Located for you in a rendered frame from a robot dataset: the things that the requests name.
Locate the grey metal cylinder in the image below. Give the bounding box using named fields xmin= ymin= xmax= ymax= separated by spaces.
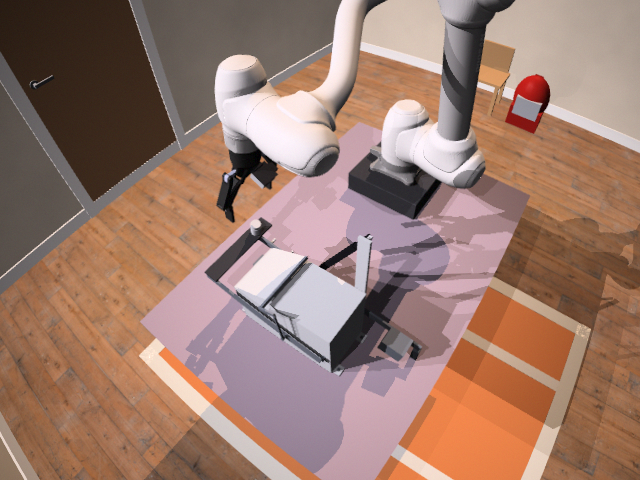
xmin=250 ymin=220 xmax=261 ymax=236

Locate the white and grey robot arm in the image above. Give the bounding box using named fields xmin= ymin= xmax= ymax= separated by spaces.
xmin=215 ymin=0 xmax=515 ymax=189

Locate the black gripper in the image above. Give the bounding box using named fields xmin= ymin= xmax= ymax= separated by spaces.
xmin=216 ymin=149 xmax=277 ymax=223

